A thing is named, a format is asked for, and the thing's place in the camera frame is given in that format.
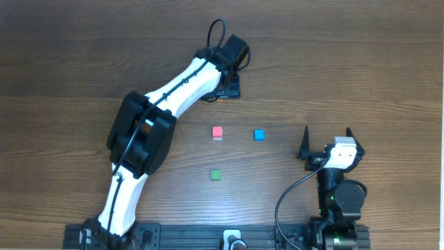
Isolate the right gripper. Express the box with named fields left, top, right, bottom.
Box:
left=296, top=125, right=366, bottom=172

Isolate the mounting rail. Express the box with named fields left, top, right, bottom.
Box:
left=64, top=222, right=371, bottom=250

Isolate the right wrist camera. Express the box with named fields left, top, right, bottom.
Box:
left=324, top=136, right=358, bottom=170

